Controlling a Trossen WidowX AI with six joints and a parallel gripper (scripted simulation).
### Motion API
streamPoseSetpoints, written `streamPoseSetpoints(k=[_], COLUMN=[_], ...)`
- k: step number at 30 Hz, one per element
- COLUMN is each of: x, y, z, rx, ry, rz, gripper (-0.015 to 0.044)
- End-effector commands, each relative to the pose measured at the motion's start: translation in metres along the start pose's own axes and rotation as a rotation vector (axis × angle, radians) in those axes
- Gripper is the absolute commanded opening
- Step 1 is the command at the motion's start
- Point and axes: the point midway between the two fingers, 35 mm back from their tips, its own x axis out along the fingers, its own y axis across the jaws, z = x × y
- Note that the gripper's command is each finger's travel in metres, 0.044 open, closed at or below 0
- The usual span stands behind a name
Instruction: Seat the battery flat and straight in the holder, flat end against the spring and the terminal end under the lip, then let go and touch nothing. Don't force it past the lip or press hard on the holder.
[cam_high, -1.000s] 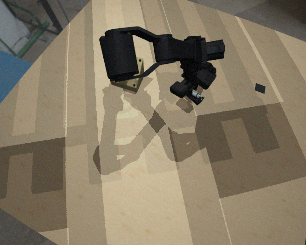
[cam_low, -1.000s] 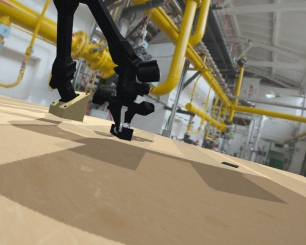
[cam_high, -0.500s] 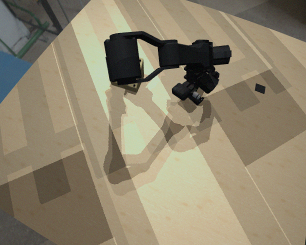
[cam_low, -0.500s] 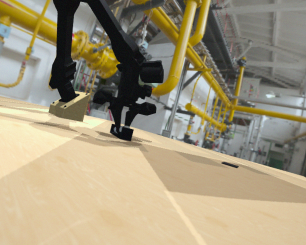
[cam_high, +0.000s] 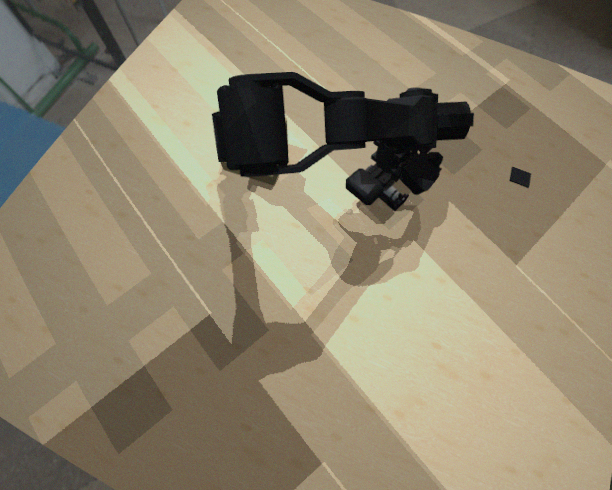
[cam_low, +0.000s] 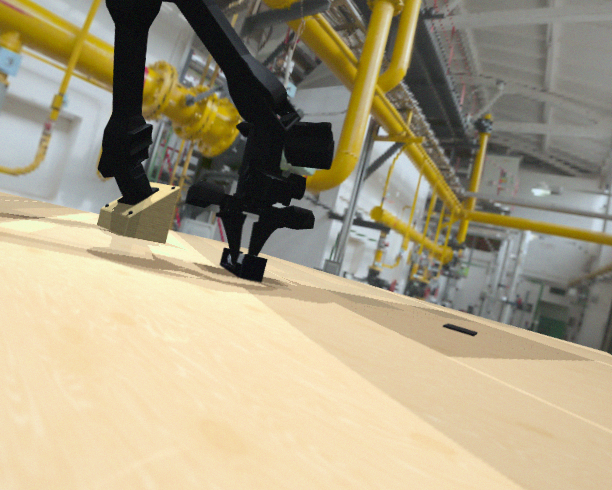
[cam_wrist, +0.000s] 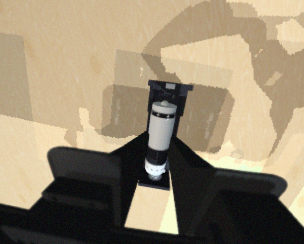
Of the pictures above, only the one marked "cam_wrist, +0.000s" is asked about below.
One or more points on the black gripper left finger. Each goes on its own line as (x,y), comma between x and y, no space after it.
(120,168)

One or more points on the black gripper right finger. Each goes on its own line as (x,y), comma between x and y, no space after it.
(195,182)

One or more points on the grey and black battery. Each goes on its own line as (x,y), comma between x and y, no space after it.
(160,131)

